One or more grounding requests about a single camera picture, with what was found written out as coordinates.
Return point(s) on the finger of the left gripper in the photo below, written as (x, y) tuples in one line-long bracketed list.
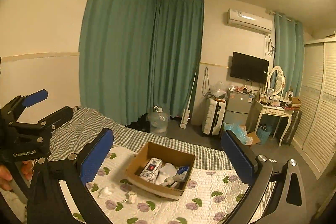
[(13, 109), (50, 122)]

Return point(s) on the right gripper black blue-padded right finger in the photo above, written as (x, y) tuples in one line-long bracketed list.
[(287, 203)]

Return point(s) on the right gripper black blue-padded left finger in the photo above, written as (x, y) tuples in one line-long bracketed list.
[(47, 203)]

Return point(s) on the floral tissue pack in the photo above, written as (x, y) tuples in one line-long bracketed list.
[(151, 170)]

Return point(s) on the white blue-trimmed sock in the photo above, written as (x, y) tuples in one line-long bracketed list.
[(168, 170)]

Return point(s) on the white fluffy sock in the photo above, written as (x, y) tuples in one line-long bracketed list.
[(171, 182)]

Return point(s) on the person's left hand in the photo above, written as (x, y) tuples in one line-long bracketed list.
[(6, 177)]

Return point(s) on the grey checked bed sheet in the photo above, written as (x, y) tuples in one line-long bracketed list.
[(87, 123)]

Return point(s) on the white floral quilt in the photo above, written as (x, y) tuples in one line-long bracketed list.
[(208, 198)]

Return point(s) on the white louvred wardrobe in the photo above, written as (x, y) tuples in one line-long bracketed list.
[(315, 135)]

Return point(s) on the blue laundry basket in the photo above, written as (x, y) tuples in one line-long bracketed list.
[(263, 132)]

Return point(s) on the blue plastic bag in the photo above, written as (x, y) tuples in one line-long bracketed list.
[(238, 131)]

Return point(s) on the white dressing table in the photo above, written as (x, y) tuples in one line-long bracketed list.
[(279, 112)]

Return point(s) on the clear water jug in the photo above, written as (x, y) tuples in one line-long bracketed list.
[(159, 121)]

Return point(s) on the small silver fridge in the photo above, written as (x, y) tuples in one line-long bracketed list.
[(237, 108)]

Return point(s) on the blue tissue packet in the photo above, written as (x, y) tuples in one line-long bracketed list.
[(182, 172)]

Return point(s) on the white suitcase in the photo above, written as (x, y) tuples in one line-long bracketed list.
[(212, 123)]

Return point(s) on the green curtain left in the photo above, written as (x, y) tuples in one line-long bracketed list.
[(137, 54)]

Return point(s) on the green curtain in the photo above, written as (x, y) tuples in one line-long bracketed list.
[(137, 54), (289, 50)]

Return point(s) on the brown cardboard box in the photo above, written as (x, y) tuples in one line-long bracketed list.
[(172, 156)]

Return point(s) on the white oval vanity mirror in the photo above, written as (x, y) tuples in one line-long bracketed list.
[(275, 81)]

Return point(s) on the green curtain right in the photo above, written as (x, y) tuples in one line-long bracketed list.
[(289, 50)]

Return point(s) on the white air conditioner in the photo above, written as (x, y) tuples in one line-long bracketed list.
[(249, 21)]

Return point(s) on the black wall television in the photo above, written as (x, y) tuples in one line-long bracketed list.
[(249, 68)]

